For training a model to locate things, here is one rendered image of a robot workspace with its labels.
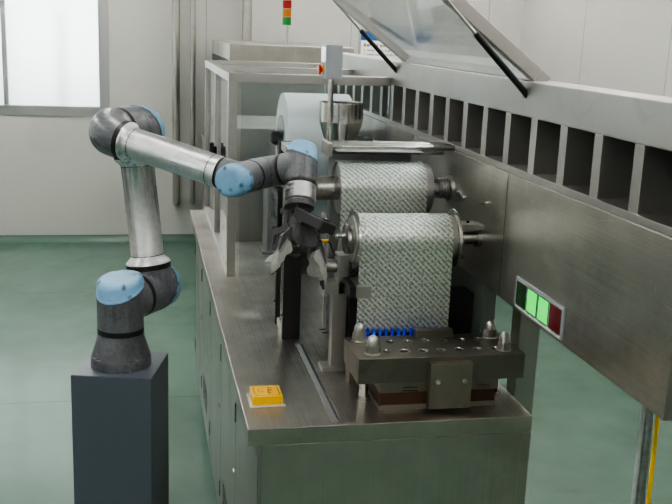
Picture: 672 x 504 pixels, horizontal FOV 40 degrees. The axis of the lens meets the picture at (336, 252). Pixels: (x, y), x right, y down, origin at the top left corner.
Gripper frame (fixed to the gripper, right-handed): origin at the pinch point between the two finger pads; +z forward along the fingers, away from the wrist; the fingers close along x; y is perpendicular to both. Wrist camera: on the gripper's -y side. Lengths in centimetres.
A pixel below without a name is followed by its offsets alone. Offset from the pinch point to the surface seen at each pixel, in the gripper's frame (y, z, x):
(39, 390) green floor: 278, -21, -53
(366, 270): 0.9, -8.1, -20.4
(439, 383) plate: -13.4, 19.9, -31.1
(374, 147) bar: 9, -47, -29
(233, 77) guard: 74, -94, -22
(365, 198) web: 11.2, -32.7, -28.2
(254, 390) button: 18.1, 22.0, -1.9
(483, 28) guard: -44, -52, -13
